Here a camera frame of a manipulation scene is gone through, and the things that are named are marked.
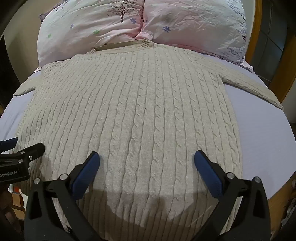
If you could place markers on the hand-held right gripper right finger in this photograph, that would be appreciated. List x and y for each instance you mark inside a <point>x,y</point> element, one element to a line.
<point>208,172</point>

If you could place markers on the wooden bed frame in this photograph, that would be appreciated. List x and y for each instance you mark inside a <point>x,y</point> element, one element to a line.
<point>269,58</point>

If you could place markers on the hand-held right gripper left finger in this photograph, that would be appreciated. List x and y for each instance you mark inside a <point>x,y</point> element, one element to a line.
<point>86,172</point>

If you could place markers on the floral white pillow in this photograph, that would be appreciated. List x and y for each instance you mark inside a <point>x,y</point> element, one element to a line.
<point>92,27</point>

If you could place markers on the pink patterned pillow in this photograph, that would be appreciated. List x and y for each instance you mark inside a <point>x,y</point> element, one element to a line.
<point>196,25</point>

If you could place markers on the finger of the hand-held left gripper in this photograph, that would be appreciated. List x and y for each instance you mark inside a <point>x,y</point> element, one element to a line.
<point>34,150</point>
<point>8,142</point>

